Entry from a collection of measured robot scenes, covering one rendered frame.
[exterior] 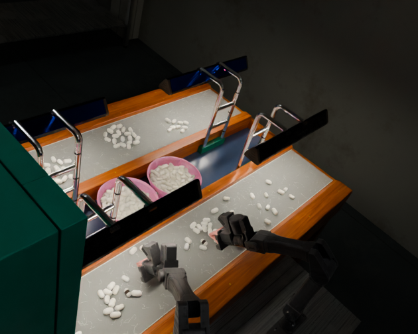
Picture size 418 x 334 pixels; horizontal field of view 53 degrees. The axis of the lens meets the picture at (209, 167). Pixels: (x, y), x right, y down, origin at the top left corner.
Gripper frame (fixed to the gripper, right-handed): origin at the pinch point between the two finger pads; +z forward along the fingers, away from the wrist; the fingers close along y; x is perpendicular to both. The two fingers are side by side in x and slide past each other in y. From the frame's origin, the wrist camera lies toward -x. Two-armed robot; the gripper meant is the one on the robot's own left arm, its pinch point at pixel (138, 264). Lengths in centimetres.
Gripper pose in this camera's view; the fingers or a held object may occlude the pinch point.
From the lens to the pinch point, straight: 165.6
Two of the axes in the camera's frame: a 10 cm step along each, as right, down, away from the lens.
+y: -6.6, 3.5, -6.6
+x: 2.6, 9.4, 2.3
